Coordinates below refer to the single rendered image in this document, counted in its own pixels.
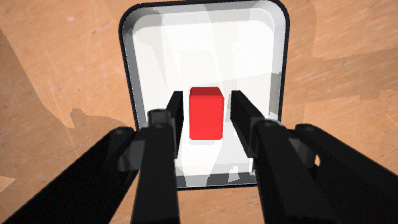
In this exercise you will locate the red block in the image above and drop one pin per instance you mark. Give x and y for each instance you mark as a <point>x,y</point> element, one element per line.
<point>206,113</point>

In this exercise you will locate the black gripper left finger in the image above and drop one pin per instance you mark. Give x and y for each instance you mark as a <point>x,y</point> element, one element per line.
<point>92,188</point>

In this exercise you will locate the white tray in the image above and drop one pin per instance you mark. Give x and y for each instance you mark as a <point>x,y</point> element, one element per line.
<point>230,44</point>

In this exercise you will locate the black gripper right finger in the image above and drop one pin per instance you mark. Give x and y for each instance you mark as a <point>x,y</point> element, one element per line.
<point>346,188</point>

